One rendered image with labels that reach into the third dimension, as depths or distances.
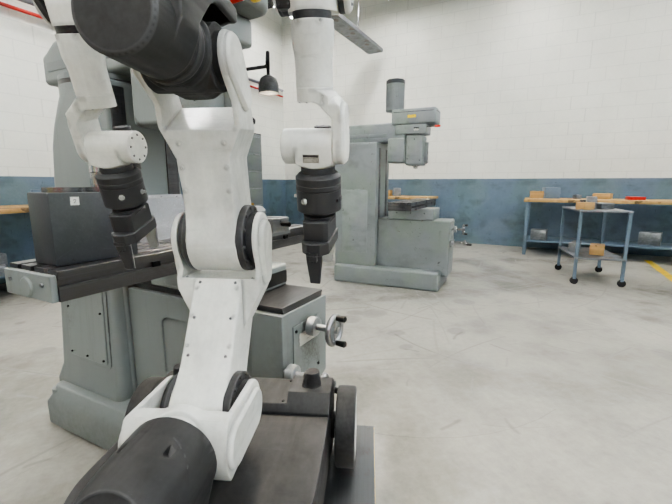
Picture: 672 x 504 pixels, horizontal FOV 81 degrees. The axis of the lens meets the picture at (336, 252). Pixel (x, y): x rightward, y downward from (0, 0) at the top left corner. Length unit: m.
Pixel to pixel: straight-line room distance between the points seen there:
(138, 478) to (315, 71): 0.65
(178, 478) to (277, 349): 0.78
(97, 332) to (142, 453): 1.37
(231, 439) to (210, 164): 0.49
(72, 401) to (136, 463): 1.58
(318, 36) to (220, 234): 0.40
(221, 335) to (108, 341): 1.17
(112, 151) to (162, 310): 0.93
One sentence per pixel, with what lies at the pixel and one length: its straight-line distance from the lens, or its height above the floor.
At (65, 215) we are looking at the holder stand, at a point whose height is 1.04.
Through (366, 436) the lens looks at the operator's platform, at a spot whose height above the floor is 0.40.
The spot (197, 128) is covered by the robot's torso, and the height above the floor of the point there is 1.23.
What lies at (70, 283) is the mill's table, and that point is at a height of 0.87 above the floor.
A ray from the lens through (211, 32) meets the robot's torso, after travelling 0.76.
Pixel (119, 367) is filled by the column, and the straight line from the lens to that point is 1.97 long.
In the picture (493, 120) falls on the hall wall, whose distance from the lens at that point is 7.78.
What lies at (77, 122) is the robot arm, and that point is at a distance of 0.95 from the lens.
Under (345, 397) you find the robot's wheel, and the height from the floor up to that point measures 0.59.
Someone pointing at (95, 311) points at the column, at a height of 0.58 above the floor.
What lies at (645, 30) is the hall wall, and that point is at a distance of 8.05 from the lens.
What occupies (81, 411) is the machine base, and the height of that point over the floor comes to 0.14.
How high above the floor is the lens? 1.13
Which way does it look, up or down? 10 degrees down
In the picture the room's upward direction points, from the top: straight up
